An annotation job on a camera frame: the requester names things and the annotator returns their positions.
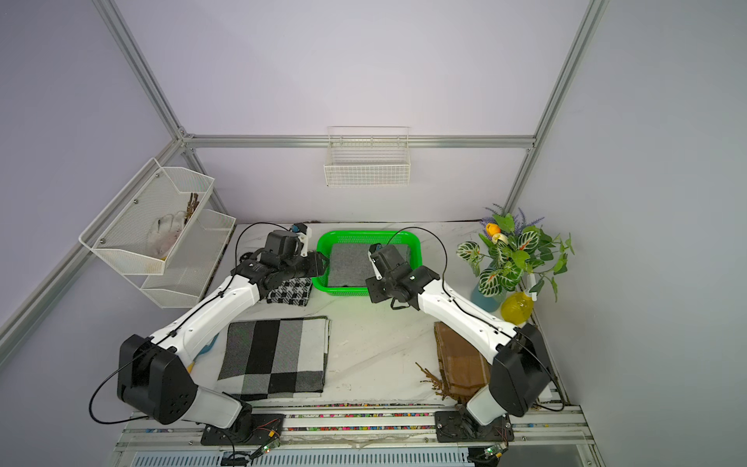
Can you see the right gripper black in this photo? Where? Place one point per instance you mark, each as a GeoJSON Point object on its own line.
{"type": "Point", "coordinates": [376, 291]}

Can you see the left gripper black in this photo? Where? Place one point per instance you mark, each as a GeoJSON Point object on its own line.
{"type": "Point", "coordinates": [316, 267]}

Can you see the green plastic basket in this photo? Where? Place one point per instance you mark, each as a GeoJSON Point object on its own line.
{"type": "Point", "coordinates": [408, 244]}

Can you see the grey scarf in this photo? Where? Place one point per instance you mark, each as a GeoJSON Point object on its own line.
{"type": "Point", "coordinates": [350, 265]}

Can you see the black white checked scarf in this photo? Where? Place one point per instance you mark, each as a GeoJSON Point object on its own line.
{"type": "Point", "coordinates": [276, 358]}

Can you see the brown plaid scarf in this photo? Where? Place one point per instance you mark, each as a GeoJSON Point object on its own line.
{"type": "Point", "coordinates": [462, 370]}

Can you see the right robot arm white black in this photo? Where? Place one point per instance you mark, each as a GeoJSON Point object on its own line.
{"type": "Point", "coordinates": [520, 367]}

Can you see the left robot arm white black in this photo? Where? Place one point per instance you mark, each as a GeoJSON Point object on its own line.
{"type": "Point", "coordinates": [153, 377]}

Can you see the houndstooth black white cloth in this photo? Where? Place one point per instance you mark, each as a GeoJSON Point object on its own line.
{"type": "Point", "coordinates": [294, 291]}

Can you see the white mesh lower shelf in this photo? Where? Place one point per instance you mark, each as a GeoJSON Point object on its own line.
{"type": "Point", "coordinates": [193, 264]}

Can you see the white mesh shelf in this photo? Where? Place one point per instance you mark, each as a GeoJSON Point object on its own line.
{"type": "Point", "coordinates": [193, 264]}
{"type": "Point", "coordinates": [118, 236]}

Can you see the blue vase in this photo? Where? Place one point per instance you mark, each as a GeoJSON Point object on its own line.
{"type": "Point", "coordinates": [490, 304]}

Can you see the blue yellow garden rake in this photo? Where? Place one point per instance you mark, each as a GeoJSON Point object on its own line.
{"type": "Point", "coordinates": [207, 348]}

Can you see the yellow spray bottle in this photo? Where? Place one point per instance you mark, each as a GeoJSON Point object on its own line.
{"type": "Point", "coordinates": [519, 305]}

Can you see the clear glove in shelf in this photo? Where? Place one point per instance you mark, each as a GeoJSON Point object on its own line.
{"type": "Point", "coordinates": [164, 233]}

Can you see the artificial green leafy plant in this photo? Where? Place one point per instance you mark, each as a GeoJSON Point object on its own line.
{"type": "Point", "coordinates": [512, 249]}

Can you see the white mesh upper shelf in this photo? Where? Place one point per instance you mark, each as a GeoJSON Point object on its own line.
{"type": "Point", "coordinates": [118, 236]}

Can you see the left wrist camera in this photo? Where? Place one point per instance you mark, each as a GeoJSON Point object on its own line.
{"type": "Point", "coordinates": [303, 233]}

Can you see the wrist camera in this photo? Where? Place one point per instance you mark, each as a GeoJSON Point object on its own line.
{"type": "Point", "coordinates": [375, 259]}
{"type": "Point", "coordinates": [303, 233]}

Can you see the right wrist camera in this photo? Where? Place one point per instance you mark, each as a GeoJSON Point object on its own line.
{"type": "Point", "coordinates": [375, 259]}

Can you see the white wire wall basket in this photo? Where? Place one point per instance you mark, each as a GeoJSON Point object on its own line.
{"type": "Point", "coordinates": [367, 156]}

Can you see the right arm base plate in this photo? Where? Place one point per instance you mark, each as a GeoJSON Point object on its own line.
{"type": "Point", "coordinates": [456, 427]}

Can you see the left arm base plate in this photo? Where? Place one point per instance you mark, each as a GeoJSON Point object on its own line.
{"type": "Point", "coordinates": [250, 430]}

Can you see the aluminium mounting rail frame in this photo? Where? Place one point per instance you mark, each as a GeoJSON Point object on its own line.
{"type": "Point", "coordinates": [365, 435]}

